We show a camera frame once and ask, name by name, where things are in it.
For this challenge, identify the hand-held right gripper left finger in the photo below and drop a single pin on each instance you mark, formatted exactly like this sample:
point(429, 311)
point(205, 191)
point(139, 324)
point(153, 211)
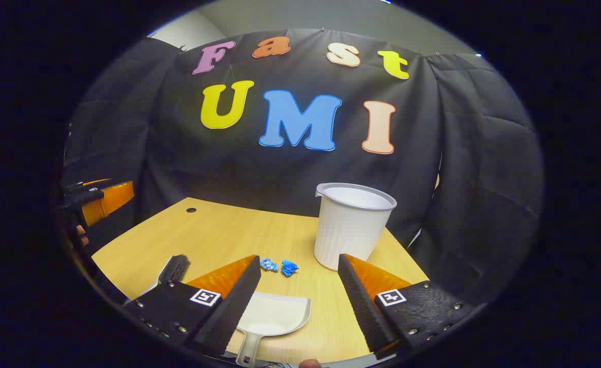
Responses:
point(234, 312)

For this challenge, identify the white dustpan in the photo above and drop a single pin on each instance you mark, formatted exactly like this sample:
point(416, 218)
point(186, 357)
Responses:
point(275, 314)

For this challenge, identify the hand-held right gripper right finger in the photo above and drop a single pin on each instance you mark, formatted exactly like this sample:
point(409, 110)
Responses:
point(364, 312)

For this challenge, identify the wooden desktop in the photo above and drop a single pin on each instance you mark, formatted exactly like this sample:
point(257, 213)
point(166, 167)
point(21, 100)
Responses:
point(229, 235)

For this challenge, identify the black backdrop cloth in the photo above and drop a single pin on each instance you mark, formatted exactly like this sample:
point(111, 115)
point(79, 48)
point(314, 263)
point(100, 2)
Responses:
point(280, 174)

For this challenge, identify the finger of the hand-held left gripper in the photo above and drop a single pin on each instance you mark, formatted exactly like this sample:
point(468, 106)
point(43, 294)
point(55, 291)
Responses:
point(93, 182)
point(83, 198)

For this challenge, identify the small white grey-bristled broom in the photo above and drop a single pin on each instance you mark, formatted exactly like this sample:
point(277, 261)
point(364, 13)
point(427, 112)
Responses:
point(175, 270)

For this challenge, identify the light blue paper trash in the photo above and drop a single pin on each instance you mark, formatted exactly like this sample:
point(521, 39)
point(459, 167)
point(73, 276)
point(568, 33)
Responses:
point(269, 264)

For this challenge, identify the dark blue paper trash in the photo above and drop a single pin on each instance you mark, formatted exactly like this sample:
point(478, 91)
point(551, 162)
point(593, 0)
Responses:
point(289, 268)

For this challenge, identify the white ribbed garbage bin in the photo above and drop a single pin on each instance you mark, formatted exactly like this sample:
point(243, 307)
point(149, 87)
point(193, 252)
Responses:
point(351, 230)

